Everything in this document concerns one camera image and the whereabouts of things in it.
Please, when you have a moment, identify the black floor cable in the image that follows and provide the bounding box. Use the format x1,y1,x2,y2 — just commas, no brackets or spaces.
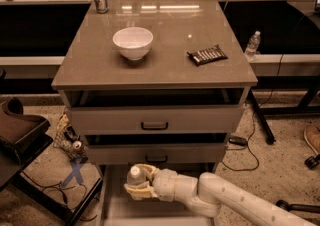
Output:
221,53,288,173

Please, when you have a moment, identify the dark brown chair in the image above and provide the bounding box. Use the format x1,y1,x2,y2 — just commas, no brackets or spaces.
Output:
0,98,102,226

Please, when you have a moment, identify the bottom open grey drawer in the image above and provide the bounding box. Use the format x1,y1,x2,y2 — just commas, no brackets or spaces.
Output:
96,165,217,226

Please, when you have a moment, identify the white ceramic bowl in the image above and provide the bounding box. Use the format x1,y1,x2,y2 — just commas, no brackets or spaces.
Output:
113,27,153,60

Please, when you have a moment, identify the clear plastic water bottle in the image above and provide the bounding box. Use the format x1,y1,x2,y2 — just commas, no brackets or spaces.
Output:
127,166,147,186

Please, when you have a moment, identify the middle grey drawer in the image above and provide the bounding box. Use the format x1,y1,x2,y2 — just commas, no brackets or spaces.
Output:
85,133,228,165

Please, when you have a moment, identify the blue tape cross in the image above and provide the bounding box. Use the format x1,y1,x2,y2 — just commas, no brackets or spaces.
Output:
61,157,88,187

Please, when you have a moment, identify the black power adapter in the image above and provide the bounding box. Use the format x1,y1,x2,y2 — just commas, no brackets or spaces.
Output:
229,136,248,147

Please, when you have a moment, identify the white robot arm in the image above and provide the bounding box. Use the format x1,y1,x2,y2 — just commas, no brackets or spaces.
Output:
124,164,316,226

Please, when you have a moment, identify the brown shoe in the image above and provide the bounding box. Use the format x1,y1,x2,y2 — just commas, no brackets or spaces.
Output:
304,125,320,154

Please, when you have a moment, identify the black office chair base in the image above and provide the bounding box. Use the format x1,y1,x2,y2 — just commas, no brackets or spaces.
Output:
276,200,320,214

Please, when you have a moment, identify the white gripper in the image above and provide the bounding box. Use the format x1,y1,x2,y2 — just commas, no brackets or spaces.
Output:
124,164,198,202

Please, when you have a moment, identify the wire basket with cans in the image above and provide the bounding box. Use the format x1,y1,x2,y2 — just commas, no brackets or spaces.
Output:
54,114,86,159

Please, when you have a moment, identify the top grey drawer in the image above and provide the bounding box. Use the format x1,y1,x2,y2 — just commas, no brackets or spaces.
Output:
62,88,248,136

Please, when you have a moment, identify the black snack bar packet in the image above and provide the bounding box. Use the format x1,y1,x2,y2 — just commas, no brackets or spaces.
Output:
187,45,228,66

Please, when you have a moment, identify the grey drawer cabinet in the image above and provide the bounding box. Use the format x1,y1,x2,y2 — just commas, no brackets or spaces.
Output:
51,0,259,226

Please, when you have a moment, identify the water bottle on ledge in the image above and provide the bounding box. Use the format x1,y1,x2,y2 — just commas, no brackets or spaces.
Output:
244,31,261,61

